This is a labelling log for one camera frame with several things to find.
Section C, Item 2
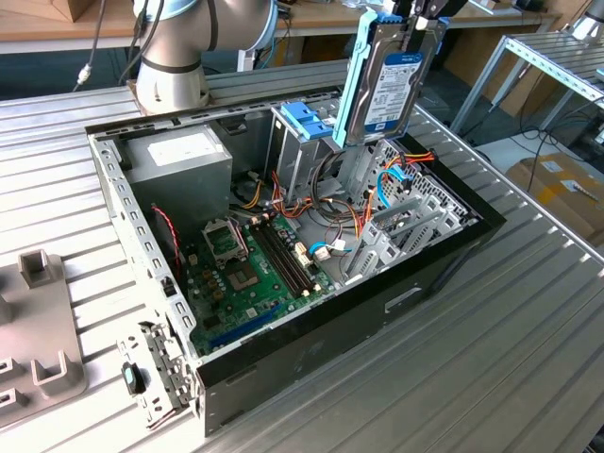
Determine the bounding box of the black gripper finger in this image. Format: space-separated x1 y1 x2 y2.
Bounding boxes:
414 0 469 32
393 0 417 49

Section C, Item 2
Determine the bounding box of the hard disk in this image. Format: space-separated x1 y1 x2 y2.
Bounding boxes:
331 8 448 146

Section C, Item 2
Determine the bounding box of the orange red power wire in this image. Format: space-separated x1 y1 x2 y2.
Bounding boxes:
351 148 436 242

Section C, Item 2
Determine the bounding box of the blue data wire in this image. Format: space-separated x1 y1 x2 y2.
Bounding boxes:
375 161 419 212

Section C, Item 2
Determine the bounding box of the silver disk bay cage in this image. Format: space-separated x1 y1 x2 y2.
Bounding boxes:
343 139 478 288

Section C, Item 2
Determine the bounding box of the long wooden desk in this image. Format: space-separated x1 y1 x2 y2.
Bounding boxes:
0 0 562 91

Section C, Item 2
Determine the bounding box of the brown cardboard sheet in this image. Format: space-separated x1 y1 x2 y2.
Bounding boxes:
441 25 562 119

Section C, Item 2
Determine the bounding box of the blue plastic drive latch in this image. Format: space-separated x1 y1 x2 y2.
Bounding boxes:
279 102 340 142

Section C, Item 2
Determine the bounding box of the silver drive cage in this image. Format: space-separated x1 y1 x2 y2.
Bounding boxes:
262 96 381 202

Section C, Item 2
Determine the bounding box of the black device on floor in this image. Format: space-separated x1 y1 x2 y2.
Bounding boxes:
570 112 604 148

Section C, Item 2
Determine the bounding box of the cardboard box with labels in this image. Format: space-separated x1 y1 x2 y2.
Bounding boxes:
505 153 604 247

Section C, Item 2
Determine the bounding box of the black RAM slot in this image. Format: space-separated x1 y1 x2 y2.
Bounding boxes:
256 223 308 296
261 221 312 293
267 219 317 290
249 225 303 299

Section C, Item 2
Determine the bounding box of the grey power supply unit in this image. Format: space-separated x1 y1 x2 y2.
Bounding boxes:
123 125 235 227

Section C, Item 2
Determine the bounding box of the metal socket cover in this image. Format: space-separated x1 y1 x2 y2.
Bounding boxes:
201 217 250 261

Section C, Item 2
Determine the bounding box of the CPU socket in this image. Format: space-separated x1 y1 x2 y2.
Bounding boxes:
224 261 263 293

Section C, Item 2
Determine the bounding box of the small brown cardboard box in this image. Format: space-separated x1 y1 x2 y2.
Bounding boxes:
27 0 95 24

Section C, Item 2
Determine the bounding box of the green motherboard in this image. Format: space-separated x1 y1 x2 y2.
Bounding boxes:
181 211 339 358

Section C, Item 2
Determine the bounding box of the black PC case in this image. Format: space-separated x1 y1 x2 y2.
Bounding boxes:
84 83 509 438

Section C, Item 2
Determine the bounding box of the blue expansion slot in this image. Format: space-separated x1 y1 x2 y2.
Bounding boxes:
209 303 284 349

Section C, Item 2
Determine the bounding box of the black latch with blue tab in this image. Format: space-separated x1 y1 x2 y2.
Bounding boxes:
121 361 146 394

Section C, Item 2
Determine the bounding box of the grey parts rack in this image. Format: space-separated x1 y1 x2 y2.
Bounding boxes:
0 248 90 428

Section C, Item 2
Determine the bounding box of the orange black wire bundle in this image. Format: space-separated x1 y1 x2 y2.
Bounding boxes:
230 169 362 240

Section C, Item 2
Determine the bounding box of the black hanging cable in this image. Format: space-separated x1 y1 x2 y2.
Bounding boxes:
72 0 166 93

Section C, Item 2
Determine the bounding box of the red black fan wire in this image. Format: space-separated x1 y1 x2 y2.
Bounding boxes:
150 203 185 284

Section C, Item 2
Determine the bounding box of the silver card retainer bracket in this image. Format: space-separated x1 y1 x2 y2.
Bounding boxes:
116 320 203 431

